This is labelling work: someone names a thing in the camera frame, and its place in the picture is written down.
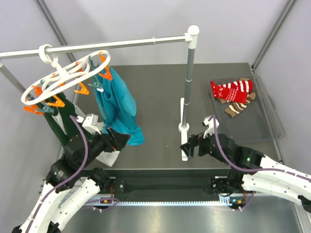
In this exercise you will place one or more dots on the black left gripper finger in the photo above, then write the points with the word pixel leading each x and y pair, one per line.
pixel 117 145
pixel 120 137

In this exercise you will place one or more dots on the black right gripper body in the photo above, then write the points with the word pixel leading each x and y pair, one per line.
pixel 205 146

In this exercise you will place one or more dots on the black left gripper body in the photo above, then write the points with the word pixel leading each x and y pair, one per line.
pixel 99 143

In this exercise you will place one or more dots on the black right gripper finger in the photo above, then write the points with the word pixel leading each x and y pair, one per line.
pixel 188 149
pixel 194 139

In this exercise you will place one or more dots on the brown striped sock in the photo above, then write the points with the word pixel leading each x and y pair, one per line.
pixel 235 108
pixel 224 101

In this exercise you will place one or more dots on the red snowflake sock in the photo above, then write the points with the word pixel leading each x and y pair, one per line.
pixel 221 92

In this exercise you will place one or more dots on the white round clip hanger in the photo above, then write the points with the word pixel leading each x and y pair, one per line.
pixel 41 97

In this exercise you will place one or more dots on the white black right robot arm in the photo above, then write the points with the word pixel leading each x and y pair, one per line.
pixel 252 170

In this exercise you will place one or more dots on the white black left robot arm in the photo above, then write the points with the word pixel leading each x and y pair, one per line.
pixel 53 209

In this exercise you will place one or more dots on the white rack right foot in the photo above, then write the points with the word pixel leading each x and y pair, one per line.
pixel 183 129

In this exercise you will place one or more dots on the white cloth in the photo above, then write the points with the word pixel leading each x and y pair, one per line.
pixel 104 157

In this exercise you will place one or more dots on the teal cloth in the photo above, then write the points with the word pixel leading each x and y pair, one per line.
pixel 118 107

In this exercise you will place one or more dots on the dark green cloth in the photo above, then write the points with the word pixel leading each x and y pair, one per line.
pixel 60 122

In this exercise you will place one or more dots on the black base bar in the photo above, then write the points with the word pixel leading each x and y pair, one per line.
pixel 167 189

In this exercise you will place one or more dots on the clear plastic bin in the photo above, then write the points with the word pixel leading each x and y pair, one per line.
pixel 253 122

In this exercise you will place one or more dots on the red white striped sock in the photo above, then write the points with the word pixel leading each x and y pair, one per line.
pixel 244 87

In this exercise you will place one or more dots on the brown striped sock in bin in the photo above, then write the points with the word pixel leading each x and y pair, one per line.
pixel 224 101

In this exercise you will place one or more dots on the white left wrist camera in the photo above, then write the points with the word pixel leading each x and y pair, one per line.
pixel 91 124

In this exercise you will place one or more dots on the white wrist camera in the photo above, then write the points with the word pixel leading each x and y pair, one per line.
pixel 211 124
pixel 91 124

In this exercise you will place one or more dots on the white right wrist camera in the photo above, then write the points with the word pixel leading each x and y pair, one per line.
pixel 211 124

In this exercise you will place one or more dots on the grey rack right post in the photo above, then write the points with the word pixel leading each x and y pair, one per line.
pixel 190 64

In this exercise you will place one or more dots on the grey rack post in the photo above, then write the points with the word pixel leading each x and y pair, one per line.
pixel 190 64
pixel 11 78

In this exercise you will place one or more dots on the silver clothes rack rail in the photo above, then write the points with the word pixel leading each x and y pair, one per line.
pixel 189 37

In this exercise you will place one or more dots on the grey rack left post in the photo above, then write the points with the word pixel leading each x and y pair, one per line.
pixel 11 78

